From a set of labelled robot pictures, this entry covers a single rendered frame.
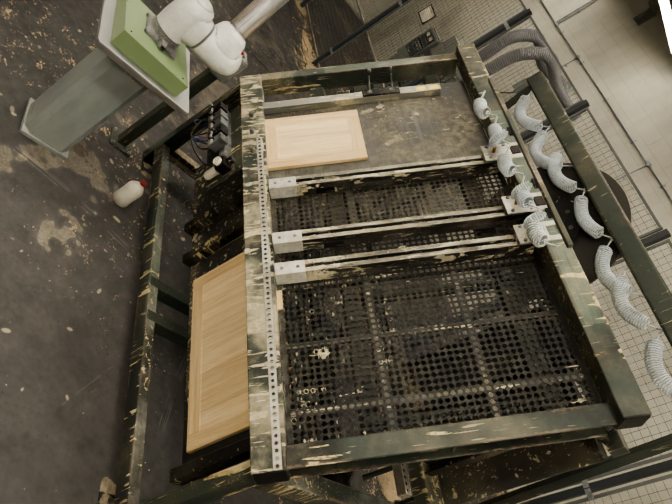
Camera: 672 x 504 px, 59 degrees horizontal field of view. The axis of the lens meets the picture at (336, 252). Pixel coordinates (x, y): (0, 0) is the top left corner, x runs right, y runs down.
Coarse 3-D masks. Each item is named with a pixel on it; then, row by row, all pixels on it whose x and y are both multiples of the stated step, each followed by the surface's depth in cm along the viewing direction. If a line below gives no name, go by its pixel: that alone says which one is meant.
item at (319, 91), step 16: (432, 80) 331; (464, 192) 278; (336, 224) 267; (464, 288) 245; (496, 288) 246; (528, 336) 226; (352, 352) 225; (368, 368) 221; (528, 368) 219; (368, 384) 217; (544, 400) 209; (560, 400) 208; (368, 416) 208; (480, 416) 213; (368, 432) 205
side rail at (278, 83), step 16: (352, 64) 330; (368, 64) 329; (384, 64) 328; (400, 64) 328; (416, 64) 328; (432, 64) 330; (448, 64) 331; (272, 80) 325; (288, 80) 327; (304, 80) 328; (320, 80) 329; (336, 80) 330; (352, 80) 332; (384, 80) 334; (400, 80) 335
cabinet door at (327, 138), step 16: (336, 112) 309; (352, 112) 308; (272, 128) 303; (288, 128) 303; (304, 128) 302; (320, 128) 301; (336, 128) 301; (352, 128) 300; (272, 144) 295; (288, 144) 295; (304, 144) 294; (320, 144) 294; (336, 144) 293; (352, 144) 292; (272, 160) 288; (288, 160) 287; (304, 160) 286; (320, 160) 286; (336, 160) 286; (352, 160) 287
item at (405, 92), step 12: (432, 84) 316; (324, 96) 314; (336, 96) 314; (348, 96) 313; (360, 96) 313; (372, 96) 312; (384, 96) 313; (396, 96) 314; (408, 96) 315; (420, 96) 316; (264, 108) 310; (276, 108) 311; (288, 108) 312; (300, 108) 313; (312, 108) 314
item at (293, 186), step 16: (496, 144) 265; (512, 144) 274; (448, 160) 274; (464, 160) 274; (480, 160) 275; (496, 160) 272; (304, 176) 272; (320, 176) 271; (336, 176) 272; (352, 176) 270; (368, 176) 270; (384, 176) 271; (400, 176) 272; (416, 176) 273; (432, 176) 274; (448, 176) 276; (272, 192) 270; (288, 192) 271; (304, 192) 273; (320, 192) 274
